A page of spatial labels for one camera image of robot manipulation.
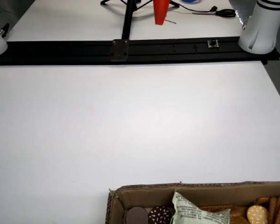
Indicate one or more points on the white green snack pack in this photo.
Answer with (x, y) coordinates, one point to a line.
(191, 212)

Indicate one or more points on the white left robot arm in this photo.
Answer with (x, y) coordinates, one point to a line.
(261, 28)

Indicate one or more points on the blue tape roll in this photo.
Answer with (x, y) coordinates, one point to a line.
(191, 1)

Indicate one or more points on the black tripod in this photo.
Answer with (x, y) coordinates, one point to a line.
(128, 21)

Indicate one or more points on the small silver plate black knob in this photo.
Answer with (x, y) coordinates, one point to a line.
(212, 44)

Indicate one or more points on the brown cardboard box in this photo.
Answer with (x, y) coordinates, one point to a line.
(149, 196)

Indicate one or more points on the speckled chocolate round cookie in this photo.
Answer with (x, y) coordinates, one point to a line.
(159, 215)

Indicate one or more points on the plain dark round cookie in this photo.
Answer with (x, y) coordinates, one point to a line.
(135, 215)

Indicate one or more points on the yellow speckled round cookie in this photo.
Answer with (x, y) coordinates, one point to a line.
(256, 215)

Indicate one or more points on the scalloped tan biscuit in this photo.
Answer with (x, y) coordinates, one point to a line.
(278, 210)

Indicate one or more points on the dark metal bracket plate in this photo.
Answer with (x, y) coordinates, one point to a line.
(119, 50)

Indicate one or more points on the black aluminium rail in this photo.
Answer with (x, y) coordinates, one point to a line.
(60, 52)

